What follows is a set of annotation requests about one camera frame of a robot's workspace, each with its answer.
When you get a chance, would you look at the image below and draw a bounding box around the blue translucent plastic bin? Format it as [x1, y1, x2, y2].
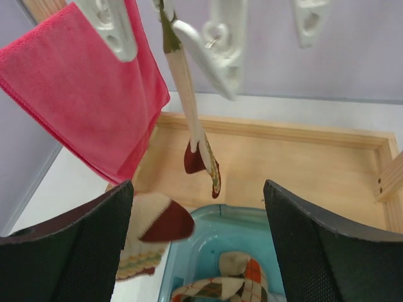
[158, 204, 285, 301]

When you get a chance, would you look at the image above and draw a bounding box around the cream striped sock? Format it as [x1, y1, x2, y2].
[116, 193, 195, 281]
[152, 1, 221, 199]

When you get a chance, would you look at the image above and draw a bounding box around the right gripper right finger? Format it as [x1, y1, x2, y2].
[263, 180, 402, 301]

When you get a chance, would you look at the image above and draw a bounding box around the white clip sock hanger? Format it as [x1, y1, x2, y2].
[75, 1, 331, 101]

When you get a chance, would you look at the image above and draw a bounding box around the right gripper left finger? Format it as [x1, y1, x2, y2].
[1, 181, 133, 301]

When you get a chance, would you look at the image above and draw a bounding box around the wooden clothes rack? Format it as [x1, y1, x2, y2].
[23, 0, 403, 235]

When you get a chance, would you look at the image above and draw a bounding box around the argyle patterned sock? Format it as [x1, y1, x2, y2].
[219, 251, 269, 301]

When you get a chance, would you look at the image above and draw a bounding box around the red mesh cloth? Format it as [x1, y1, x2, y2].
[1, 1, 170, 184]

